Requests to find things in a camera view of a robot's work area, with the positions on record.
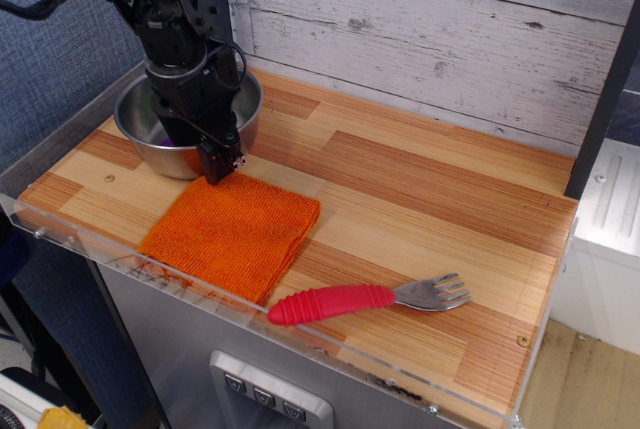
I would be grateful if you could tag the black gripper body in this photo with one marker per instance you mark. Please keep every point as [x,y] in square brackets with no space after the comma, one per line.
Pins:
[194,102]

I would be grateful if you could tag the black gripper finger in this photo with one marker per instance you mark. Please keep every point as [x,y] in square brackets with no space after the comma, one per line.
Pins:
[231,157]
[214,166]

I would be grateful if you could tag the stainless steel pot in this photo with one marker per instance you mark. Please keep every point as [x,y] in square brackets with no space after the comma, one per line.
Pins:
[135,118]

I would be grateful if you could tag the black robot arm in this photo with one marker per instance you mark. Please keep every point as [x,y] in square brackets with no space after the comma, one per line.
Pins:
[170,30]

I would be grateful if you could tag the purple toy eggplant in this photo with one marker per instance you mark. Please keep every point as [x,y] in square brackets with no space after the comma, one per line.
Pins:
[165,142]

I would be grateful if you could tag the orange folded cloth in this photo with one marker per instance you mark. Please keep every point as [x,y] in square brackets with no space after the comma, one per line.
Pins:
[240,235]

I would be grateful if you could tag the stainless steel cabinet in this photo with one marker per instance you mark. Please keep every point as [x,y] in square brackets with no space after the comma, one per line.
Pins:
[175,330]

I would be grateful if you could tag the silver button control panel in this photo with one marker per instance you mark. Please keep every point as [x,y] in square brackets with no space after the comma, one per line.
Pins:
[254,398]

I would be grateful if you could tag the white side unit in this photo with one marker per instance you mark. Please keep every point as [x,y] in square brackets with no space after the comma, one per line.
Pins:
[597,292]

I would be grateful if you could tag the clear acrylic guard rail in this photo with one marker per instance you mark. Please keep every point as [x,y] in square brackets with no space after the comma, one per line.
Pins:
[473,362]

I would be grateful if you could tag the red handled metal fork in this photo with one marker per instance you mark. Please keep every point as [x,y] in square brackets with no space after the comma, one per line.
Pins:
[432,295]

